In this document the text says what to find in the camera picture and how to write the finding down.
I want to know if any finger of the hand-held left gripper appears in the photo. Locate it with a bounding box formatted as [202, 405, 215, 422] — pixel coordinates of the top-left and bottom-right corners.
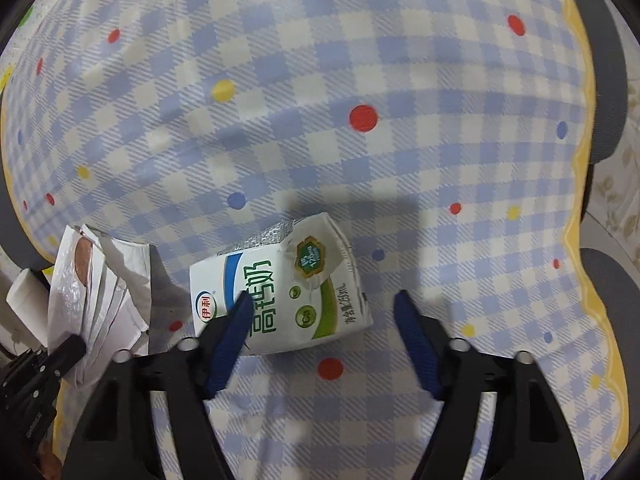
[0, 334, 87, 412]

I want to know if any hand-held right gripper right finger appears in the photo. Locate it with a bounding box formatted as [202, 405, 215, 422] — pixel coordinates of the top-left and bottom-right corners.
[393, 289, 586, 480]

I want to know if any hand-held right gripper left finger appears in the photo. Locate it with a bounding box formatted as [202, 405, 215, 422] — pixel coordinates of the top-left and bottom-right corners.
[60, 290, 256, 480]

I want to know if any white green milk carton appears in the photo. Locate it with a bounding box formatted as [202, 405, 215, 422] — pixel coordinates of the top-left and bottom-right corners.
[189, 212, 375, 357]

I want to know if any floral cloth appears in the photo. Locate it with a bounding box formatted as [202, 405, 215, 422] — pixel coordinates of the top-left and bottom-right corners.
[584, 94, 640, 257]

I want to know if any blue checkered dotted blanket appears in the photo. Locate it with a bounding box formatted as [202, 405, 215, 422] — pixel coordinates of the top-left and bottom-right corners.
[0, 0, 632, 480]

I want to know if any white polka dot sheet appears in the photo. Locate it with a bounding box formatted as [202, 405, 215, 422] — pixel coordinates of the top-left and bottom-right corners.
[0, 0, 87, 92]

